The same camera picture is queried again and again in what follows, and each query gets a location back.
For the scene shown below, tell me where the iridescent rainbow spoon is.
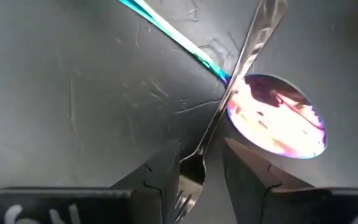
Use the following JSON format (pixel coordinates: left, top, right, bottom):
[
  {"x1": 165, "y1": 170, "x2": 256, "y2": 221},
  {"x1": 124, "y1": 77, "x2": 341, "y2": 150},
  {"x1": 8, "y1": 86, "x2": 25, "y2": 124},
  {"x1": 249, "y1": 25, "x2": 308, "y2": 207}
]
[{"x1": 117, "y1": 0, "x2": 328, "y2": 160}]

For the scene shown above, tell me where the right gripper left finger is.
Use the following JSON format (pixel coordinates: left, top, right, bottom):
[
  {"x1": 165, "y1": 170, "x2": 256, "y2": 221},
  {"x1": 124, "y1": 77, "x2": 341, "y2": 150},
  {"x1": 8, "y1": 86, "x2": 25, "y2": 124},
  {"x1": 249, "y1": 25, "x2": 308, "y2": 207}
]
[{"x1": 0, "y1": 139, "x2": 181, "y2": 224}]

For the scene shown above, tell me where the glossy black fork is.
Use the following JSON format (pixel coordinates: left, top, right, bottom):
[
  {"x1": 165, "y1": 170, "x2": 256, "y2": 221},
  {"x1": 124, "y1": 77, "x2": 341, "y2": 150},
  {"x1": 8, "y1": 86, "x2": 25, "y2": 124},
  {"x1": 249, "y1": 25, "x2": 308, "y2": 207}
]
[{"x1": 173, "y1": 0, "x2": 288, "y2": 224}]

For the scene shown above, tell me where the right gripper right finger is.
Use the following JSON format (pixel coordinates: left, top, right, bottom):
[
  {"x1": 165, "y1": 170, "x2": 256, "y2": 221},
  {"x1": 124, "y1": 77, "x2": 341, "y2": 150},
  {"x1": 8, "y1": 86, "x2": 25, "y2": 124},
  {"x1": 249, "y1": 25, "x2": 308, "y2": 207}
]
[{"x1": 223, "y1": 138, "x2": 358, "y2": 224}]

